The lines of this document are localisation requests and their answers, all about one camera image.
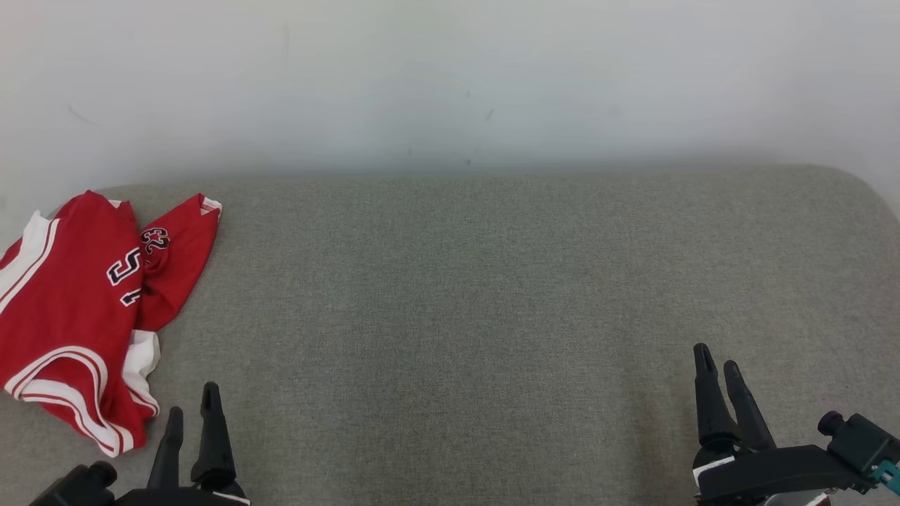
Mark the red Bulls 23 jersey shirt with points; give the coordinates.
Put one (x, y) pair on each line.
(63, 295)

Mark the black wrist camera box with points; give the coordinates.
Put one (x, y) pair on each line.
(74, 488)
(861, 443)

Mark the teal right camera connector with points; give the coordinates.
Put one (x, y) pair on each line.
(890, 476)

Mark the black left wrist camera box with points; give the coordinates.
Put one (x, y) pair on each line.
(74, 488)

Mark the red shorts with 23 print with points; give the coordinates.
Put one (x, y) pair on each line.
(179, 260)

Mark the grey fabric sofa seat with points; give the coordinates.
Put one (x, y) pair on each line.
(450, 316)

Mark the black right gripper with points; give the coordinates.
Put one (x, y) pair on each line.
(766, 474)

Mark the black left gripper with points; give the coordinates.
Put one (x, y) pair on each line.
(183, 497)

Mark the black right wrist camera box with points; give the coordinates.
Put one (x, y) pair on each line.
(861, 443)

